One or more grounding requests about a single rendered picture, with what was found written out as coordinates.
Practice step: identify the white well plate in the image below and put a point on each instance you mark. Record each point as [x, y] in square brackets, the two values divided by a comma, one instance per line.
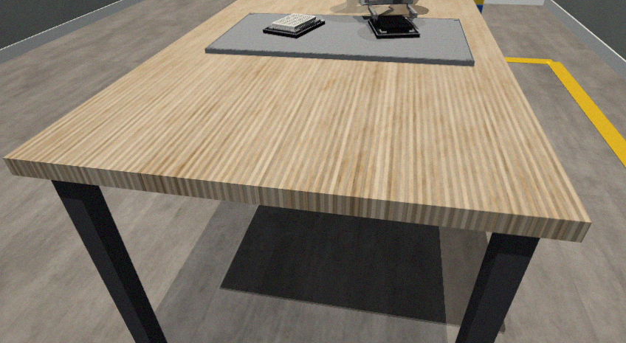
[294, 22]

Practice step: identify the grey flat base plate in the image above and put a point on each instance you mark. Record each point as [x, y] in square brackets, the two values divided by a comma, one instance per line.
[442, 41]

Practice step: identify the black plate nest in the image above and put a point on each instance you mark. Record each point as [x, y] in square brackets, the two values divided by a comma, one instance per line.
[296, 33]

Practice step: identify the black well plate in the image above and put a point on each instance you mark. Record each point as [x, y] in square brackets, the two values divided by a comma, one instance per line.
[393, 23]

